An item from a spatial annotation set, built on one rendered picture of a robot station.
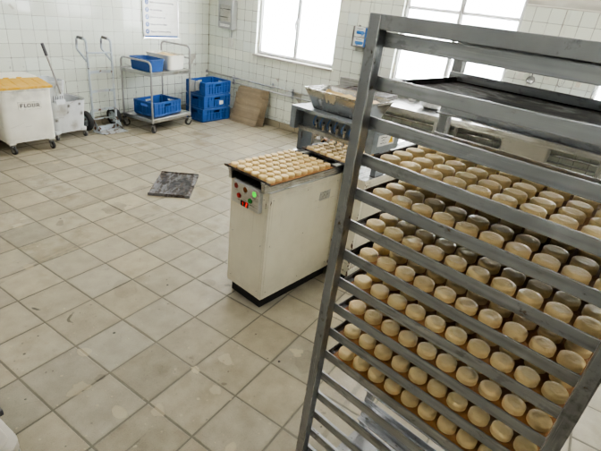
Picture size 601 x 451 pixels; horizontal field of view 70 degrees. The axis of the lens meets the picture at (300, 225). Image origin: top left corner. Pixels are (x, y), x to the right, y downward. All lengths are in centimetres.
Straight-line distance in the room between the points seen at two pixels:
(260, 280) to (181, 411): 91
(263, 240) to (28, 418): 144
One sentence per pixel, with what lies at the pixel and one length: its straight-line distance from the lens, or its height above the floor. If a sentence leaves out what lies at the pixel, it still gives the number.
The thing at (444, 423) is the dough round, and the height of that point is 88.
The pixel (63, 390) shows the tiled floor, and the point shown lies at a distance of 256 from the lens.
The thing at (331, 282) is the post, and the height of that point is 115.
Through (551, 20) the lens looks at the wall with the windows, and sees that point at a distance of 578.
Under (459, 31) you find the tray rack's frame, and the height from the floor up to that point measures 181.
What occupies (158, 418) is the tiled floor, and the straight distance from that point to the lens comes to 235.
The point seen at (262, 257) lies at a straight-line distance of 268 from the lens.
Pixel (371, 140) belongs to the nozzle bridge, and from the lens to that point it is 281.
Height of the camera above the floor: 182
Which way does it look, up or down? 27 degrees down
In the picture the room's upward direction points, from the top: 7 degrees clockwise
